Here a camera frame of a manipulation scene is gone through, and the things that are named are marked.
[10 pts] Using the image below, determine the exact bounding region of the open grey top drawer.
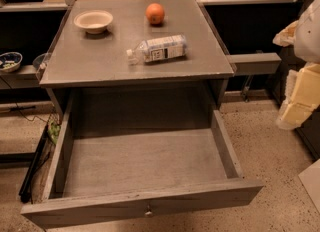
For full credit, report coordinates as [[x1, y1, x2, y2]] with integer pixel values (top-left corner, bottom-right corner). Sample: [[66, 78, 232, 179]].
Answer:
[[22, 86, 263, 229]]

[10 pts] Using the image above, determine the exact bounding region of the grey wooden cabinet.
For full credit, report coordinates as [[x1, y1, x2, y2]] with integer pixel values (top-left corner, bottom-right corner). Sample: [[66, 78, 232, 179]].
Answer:
[[38, 0, 236, 117]]

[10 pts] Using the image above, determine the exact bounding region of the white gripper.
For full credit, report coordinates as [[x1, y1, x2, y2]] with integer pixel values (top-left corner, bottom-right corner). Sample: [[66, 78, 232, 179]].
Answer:
[[273, 0, 320, 110]]

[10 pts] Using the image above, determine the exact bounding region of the beige paper bowl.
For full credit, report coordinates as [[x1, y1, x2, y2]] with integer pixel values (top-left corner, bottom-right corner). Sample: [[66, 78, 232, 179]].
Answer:
[[74, 10, 113, 34]]

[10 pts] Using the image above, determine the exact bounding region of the blue patterned bowl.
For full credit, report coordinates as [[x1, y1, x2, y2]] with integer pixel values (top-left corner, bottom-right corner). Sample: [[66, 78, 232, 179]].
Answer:
[[0, 52, 23, 73]]

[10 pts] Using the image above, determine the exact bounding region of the clear blue-label plastic bottle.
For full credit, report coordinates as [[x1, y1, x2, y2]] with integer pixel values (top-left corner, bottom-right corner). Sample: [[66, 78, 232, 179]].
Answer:
[[126, 34, 187, 64]]

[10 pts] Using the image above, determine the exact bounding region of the round metal drawer knob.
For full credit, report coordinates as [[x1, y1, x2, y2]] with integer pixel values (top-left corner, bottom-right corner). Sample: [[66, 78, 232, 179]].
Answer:
[[144, 205, 154, 218]]

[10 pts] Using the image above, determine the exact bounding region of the black cable on floor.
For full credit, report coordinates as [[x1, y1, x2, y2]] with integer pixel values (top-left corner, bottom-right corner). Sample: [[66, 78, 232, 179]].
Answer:
[[0, 75, 51, 124]]

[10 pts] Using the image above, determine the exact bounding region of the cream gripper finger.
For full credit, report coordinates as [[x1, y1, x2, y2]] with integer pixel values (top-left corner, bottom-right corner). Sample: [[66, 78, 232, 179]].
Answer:
[[276, 99, 313, 130]]

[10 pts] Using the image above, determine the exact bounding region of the orange fruit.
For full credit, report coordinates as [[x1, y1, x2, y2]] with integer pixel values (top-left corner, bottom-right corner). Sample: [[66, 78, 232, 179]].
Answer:
[[145, 3, 165, 25]]

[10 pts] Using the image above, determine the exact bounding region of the grey side shelf bar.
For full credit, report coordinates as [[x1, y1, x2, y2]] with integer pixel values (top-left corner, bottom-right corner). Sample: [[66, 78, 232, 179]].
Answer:
[[229, 53, 281, 76]]

